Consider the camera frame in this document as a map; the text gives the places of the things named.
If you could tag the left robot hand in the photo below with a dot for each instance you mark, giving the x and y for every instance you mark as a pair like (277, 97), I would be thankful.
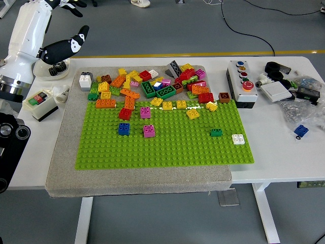
(28, 38)

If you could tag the red building brick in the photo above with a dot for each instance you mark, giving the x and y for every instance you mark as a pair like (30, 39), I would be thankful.
(187, 74)
(199, 83)
(205, 98)
(125, 114)

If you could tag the blue building brick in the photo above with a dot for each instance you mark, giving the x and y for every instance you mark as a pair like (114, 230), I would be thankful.
(301, 129)
(157, 86)
(124, 129)

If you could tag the grey building brick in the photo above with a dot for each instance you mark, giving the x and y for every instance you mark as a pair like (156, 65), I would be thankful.
(87, 73)

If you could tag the tall white brick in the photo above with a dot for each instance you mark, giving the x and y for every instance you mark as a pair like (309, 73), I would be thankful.
(85, 81)

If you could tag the small yellow brick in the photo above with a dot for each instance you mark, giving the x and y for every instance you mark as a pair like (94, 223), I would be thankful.
(98, 78)

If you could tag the lime green brick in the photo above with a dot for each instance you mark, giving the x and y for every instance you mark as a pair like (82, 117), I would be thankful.
(115, 90)
(94, 87)
(191, 94)
(189, 81)

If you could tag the brown building brick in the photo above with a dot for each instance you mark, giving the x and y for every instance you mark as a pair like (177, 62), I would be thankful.
(224, 97)
(106, 78)

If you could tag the yellow building brick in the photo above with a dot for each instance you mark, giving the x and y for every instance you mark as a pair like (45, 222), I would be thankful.
(181, 104)
(156, 80)
(122, 72)
(132, 74)
(137, 78)
(211, 106)
(126, 84)
(103, 87)
(167, 105)
(156, 101)
(193, 114)
(186, 67)

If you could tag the upturned yellow brick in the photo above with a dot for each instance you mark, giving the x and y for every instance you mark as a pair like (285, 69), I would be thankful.
(105, 95)

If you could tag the orange building brick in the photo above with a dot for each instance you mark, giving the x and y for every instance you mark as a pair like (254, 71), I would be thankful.
(118, 81)
(200, 89)
(129, 103)

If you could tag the orange eight-stud brick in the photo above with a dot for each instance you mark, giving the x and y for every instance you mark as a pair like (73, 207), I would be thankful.
(105, 103)

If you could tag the long orange brick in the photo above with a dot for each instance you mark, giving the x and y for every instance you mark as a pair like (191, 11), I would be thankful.
(130, 93)

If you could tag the small pink brick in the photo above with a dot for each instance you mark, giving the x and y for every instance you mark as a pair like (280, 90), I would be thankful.
(134, 84)

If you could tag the upturned red brick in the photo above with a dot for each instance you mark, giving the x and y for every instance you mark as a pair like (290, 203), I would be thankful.
(145, 75)

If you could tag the upturned dark green brick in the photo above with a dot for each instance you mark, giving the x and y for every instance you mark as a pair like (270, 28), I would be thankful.
(148, 89)
(166, 92)

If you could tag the white building brick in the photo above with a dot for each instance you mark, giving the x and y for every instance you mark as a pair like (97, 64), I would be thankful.
(154, 73)
(238, 139)

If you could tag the pink building brick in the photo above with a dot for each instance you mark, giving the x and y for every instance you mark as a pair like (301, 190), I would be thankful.
(200, 73)
(149, 131)
(166, 81)
(145, 113)

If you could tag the grey long brick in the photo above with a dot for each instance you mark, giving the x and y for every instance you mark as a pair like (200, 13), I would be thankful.
(174, 67)

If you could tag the upturned brown brick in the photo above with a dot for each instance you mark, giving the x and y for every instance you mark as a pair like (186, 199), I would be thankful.
(177, 87)

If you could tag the green studded baseplate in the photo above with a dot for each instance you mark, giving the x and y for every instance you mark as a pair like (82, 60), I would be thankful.
(190, 150)

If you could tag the small dark green brick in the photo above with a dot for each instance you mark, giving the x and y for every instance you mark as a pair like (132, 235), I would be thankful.
(216, 133)

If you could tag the white plastic bowl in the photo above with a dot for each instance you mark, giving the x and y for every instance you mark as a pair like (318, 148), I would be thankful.
(41, 73)

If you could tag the black gear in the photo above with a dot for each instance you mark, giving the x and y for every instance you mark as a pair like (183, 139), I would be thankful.
(53, 71)
(63, 67)

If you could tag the white pipe fitting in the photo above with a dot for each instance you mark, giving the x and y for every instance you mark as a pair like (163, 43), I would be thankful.
(262, 79)
(62, 94)

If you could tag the white table leg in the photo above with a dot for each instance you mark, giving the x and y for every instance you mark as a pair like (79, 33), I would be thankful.
(266, 216)
(83, 221)

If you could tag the grey-brown mat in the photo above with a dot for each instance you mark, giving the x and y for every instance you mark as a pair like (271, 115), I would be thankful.
(152, 184)

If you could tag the white push-button control box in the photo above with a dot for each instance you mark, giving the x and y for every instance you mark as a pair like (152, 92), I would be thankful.
(241, 89)

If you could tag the black tape roll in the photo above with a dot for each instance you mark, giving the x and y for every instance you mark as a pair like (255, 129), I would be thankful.
(285, 84)
(275, 75)
(271, 66)

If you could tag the small dark block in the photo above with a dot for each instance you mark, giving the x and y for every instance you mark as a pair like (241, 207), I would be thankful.
(285, 69)

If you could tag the green plastic clip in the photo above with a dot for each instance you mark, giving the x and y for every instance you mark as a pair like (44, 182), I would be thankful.
(293, 84)

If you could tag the clear bag of screws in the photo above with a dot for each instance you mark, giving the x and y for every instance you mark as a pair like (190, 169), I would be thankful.
(299, 111)

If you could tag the clear bag with blue parts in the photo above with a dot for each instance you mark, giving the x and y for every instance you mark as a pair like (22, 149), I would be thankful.
(308, 81)

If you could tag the black power adapter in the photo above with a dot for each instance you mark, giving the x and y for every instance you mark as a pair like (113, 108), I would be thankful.
(308, 92)

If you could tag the table height controller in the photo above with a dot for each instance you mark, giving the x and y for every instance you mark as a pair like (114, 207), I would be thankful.
(311, 184)

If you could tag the white furniture frame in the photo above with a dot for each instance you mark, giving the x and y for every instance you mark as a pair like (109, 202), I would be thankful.
(4, 10)

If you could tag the white red-green switch box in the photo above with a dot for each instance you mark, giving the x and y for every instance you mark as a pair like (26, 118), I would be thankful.
(40, 109)

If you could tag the white wall switch plate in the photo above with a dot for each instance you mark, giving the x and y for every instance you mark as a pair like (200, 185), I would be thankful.
(275, 91)

